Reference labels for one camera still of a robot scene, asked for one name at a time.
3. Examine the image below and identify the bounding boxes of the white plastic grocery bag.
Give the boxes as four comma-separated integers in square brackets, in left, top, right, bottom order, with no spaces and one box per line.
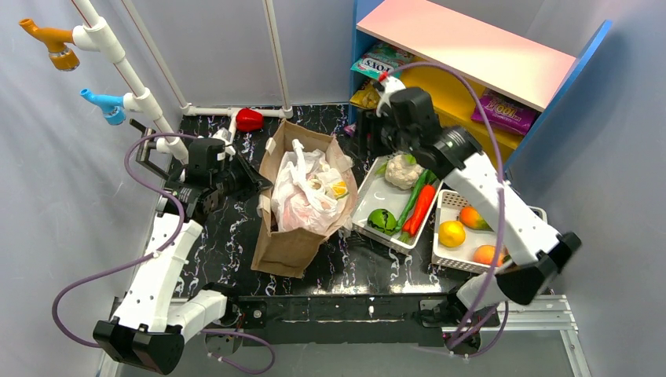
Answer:
[271,139,350,235]

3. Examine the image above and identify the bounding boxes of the brown paper bag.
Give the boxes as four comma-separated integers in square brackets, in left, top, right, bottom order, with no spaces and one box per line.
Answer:
[251,120,358,278]

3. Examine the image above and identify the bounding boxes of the yellow pear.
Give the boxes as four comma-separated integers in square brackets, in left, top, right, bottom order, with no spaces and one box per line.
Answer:
[329,181,349,199]

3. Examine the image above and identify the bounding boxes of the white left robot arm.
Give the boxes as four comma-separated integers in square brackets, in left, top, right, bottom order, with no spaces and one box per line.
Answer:
[93,137,271,375]

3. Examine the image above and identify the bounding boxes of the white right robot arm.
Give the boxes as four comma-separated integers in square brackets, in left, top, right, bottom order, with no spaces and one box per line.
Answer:
[357,76,582,312]

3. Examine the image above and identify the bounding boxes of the green Fox's candy bag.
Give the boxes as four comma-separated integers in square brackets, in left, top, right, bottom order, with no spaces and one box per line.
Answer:
[350,42,415,79]

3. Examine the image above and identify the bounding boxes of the purple snack bag right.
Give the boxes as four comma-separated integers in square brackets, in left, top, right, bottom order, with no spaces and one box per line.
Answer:
[479,89,540,136]

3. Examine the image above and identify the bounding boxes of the white cauliflower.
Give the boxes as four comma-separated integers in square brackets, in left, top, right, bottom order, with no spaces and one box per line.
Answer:
[384,154,424,190]

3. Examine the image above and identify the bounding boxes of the yellow snack packet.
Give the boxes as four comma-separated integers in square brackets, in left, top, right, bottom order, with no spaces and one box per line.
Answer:
[349,79,380,109]

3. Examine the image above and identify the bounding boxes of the green chili pepper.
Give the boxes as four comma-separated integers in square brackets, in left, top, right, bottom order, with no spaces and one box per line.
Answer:
[394,170,436,232]

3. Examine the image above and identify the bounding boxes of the red pepper toy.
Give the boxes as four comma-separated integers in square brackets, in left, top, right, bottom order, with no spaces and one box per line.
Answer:
[235,108,264,133]

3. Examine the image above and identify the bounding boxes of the white vegetable basket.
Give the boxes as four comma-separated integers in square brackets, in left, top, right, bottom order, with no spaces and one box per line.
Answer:
[351,156,426,255]

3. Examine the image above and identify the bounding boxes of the white fruit basket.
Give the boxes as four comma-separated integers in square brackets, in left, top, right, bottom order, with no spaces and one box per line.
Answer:
[430,189,547,276]

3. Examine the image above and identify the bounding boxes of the green watermelon toy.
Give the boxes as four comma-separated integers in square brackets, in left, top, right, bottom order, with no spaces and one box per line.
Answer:
[367,208,397,236]

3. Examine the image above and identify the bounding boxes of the dark metal hook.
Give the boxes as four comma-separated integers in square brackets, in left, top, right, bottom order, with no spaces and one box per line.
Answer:
[129,119,173,181]

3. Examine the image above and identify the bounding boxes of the orange carrot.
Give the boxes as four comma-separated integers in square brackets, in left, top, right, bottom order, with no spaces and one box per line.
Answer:
[400,185,437,242]

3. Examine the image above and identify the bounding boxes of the colourful wooden shelf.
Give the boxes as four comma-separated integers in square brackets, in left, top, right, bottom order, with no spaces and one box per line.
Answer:
[353,1,612,170]

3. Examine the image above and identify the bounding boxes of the red green mango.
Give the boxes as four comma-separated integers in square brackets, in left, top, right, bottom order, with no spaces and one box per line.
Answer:
[458,207,492,231]

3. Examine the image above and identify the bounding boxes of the yellow lemon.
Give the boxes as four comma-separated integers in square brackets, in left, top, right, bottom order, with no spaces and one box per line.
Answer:
[438,221,467,248]

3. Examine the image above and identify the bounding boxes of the orange peach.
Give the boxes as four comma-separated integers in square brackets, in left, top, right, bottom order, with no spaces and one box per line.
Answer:
[472,245,507,266]

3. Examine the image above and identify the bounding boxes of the blue pipe hook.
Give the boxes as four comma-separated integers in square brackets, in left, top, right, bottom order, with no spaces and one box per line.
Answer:
[79,88,126,126]

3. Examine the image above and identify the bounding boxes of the white pvc pipe rack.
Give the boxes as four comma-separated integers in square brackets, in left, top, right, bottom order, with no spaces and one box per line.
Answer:
[72,1,293,133]

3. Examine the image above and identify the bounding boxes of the orange pipe hook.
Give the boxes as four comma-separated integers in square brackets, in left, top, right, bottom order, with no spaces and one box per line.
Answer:
[19,18,80,71]

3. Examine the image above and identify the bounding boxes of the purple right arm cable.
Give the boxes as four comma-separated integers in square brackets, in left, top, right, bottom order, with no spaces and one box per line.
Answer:
[387,61,510,360]

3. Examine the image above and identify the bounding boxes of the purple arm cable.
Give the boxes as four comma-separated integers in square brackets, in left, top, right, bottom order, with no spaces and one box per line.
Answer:
[387,61,510,360]
[50,132,276,375]

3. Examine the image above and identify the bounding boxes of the aluminium base frame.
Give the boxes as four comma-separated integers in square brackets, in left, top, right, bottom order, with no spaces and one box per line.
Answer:
[98,291,591,377]

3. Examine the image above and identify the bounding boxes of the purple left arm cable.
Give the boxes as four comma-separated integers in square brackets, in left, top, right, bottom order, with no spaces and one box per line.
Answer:
[50,132,276,375]

